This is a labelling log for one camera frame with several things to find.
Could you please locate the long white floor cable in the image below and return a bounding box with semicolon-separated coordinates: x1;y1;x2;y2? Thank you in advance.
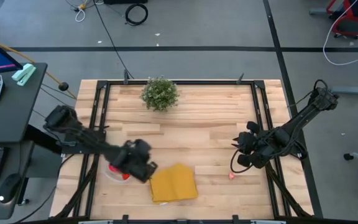
322;0;358;67

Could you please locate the small green potted plant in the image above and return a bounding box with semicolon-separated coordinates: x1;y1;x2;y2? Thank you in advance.
140;75;180;112

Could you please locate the clear round plastic container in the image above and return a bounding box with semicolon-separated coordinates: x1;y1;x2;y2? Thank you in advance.
104;161;134;185

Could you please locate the black metal table frame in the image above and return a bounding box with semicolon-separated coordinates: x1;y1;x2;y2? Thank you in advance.
54;79;315;224

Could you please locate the black looped gripper cable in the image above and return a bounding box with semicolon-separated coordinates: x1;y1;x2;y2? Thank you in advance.
229;148;256;174

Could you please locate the yellow folded cloth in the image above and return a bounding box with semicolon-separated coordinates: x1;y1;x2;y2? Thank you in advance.
149;162;199;205

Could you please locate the short white looped cable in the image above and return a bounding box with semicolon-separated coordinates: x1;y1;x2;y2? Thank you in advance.
74;2;87;23

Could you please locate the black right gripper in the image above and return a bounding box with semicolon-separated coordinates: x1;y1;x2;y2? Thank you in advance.
231;120;275;170

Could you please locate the grey chair base leg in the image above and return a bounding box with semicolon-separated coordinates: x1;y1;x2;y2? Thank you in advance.
328;81;358;97

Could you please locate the black keyboard tray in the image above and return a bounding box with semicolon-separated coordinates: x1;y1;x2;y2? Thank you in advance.
0;141;36;220

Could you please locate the yellow floor cable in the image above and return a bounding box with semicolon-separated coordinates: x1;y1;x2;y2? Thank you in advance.
0;42;77;100

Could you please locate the coiled black cable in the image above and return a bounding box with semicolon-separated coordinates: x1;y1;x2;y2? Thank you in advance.
124;2;149;26

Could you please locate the black computer mouse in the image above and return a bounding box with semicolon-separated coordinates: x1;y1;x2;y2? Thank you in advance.
0;173;22;205

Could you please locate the mint green stapler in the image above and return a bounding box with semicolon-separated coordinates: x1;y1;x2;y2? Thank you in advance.
11;63;37;87

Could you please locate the black desk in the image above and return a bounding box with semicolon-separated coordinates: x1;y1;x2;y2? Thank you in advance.
0;62;48;144

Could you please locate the long black floor cable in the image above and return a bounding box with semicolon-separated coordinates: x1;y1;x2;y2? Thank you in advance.
92;0;135;80

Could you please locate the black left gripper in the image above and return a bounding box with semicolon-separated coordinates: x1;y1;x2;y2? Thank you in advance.
112;138;158;184

